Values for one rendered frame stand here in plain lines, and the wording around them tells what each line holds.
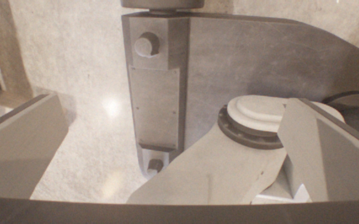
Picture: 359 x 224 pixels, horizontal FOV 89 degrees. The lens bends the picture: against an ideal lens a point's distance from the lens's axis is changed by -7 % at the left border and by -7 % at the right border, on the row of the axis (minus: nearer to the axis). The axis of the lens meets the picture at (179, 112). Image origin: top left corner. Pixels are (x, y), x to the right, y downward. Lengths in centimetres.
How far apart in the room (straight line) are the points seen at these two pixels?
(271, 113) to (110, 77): 58
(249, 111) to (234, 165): 10
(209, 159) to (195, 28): 28
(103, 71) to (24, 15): 34
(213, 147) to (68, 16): 64
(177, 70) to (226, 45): 12
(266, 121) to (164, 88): 25
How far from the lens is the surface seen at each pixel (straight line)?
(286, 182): 51
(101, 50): 75
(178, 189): 24
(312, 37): 48
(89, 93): 85
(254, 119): 35
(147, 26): 43
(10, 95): 113
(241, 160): 32
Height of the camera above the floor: 61
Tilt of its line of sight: 57 degrees down
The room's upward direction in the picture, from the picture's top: 159 degrees counter-clockwise
